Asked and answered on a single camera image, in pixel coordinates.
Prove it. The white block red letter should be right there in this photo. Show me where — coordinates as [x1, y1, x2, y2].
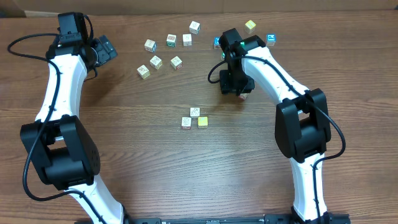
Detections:
[238, 93, 249, 100]

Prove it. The white block elephant picture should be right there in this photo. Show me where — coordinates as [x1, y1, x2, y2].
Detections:
[190, 108, 200, 118]

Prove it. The yellow K block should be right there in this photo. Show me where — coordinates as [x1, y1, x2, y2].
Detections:
[198, 116, 208, 129]

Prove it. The white block red trim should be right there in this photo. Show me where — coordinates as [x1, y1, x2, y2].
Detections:
[181, 117, 192, 129]

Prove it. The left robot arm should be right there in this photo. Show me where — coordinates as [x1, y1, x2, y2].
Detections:
[20, 12, 129, 223]

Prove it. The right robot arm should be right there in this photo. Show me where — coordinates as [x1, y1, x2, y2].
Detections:
[218, 29, 331, 223]

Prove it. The blue T block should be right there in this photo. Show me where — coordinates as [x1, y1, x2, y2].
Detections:
[213, 37, 220, 49]

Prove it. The white block blue side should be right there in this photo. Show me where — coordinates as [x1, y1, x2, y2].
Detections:
[144, 39, 157, 53]

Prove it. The white X block yellow side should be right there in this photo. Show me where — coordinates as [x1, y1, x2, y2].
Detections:
[150, 55, 162, 70]

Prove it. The blue P block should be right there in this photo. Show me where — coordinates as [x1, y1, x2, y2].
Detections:
[266, 34, 276, 47]

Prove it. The yellow top block far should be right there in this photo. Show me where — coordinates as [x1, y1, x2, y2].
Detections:
[244, 20, 256, 34]

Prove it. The white block red side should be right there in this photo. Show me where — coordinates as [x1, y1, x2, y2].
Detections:
[170, 56, 183, 70]

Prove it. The plain white number block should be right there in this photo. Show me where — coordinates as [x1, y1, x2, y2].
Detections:
[182, 34, 192, 47]

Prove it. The white block green side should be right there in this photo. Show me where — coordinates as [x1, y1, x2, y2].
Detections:
[166, 34, 177, 47]

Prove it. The white block top centre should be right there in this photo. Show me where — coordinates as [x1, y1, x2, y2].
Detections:
[189, 21, 200, 35]

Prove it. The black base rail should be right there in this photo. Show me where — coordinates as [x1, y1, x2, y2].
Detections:
[74, 213, 352, 224]

